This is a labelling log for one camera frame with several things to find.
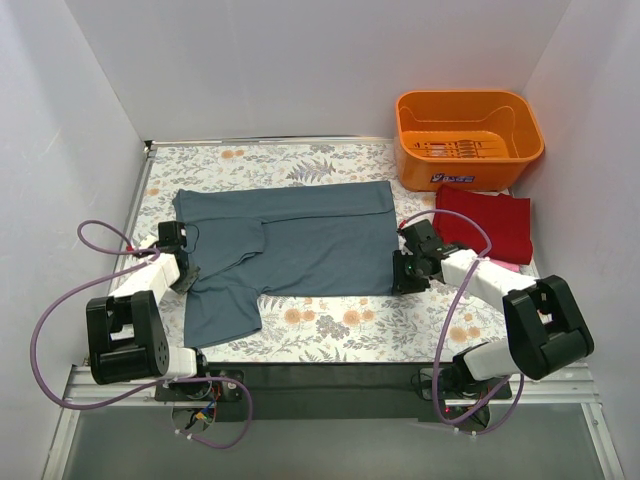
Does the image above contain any pink folded t-shirt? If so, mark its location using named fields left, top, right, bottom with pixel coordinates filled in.
left=490, top=258, right=520, bottom=273

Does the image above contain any aluminium frame rail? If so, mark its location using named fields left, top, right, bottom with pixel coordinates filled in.
left=42, top=142, right=624, bottom=480

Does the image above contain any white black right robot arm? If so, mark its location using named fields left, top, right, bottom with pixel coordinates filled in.
left=392, top=220, right=595, bottom=391

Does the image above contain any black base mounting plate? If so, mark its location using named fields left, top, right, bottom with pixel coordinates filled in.
left=154, top=362, right=499, bottom=422

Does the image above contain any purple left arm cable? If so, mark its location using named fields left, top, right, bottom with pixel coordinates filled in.
left=29, top=219, right=254, bottom=450

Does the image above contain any orange plastic basket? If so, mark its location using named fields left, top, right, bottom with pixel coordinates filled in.
left=394, top=90, right=544, bottom=192

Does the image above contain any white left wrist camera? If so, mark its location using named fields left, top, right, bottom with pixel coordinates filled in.
left=125, top=235, right=158, bottom=252

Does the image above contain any floral patterned table mat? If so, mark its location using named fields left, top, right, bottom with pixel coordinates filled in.
left=99, top=141, right=571, bottom=364

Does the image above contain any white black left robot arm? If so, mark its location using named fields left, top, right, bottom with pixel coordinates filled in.
left=86, top=221, right=205, bottom=385

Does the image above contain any red folded t-shirt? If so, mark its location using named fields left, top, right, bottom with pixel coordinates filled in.
left=433, top=186, right=533, bottom=265

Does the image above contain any blue-grey t-shirt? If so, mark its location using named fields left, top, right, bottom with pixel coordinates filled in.
left=173, top=181, right=399, bottom=348

